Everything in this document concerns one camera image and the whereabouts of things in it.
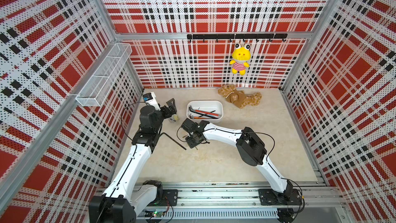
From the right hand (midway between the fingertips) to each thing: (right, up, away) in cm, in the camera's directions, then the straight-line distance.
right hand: (195, 141), depth 93 cm
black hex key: (+6, +15, +12) cm, 20 cm away
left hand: (-12, +24, -14) cm, 30 cm away
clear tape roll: (-14, +13, +6) cm, 20 cm away
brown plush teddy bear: (+29, +27, +10) cm, 40 cm away
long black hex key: (-14, 0, +1) cm, 14 cm away
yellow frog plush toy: (+28, +52, -2) cm, 59 cm away
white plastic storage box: (+8, +21, +18) cm, 29 cm away
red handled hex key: (+6, +17, +13) cm, 22 cm away
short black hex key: (-1, +17, +15) cm, 23 cm away
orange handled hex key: (+1, +13, +11) cm, 17 cm away
